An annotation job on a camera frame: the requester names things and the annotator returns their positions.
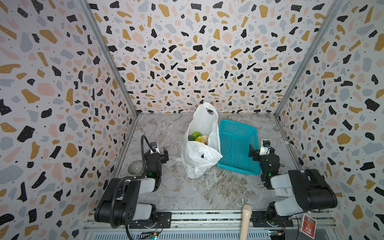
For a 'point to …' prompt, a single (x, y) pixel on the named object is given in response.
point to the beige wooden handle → (247, 210)
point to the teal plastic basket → (235, 139)
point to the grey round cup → (135, 168)
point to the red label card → (308, 226)
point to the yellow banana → (199, 139)
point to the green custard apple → (196, 134)
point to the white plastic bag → (197, 156)
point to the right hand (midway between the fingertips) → (258, 141)
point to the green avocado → (191, 138)
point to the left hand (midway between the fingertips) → (156, 146)
